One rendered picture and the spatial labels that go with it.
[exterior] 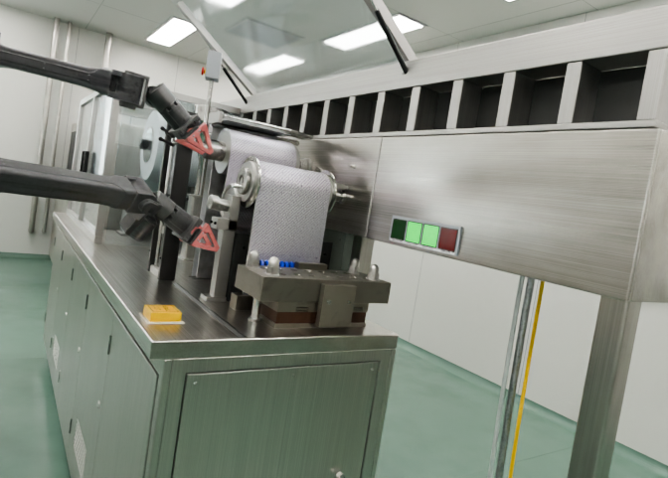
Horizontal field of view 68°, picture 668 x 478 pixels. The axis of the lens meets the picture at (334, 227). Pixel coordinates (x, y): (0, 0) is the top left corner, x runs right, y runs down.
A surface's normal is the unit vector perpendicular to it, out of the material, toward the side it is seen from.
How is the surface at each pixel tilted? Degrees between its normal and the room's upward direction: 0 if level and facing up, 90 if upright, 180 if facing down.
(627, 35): 90
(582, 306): 90
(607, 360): 90
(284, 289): 90
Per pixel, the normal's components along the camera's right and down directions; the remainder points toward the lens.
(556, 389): -0.82, -0.10
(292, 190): 0.55, 0.13
